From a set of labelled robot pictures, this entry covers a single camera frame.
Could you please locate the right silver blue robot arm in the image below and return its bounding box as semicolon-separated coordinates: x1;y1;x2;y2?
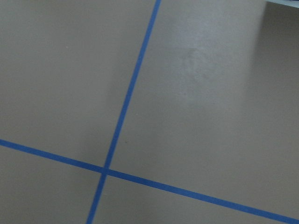
267;0;299;8

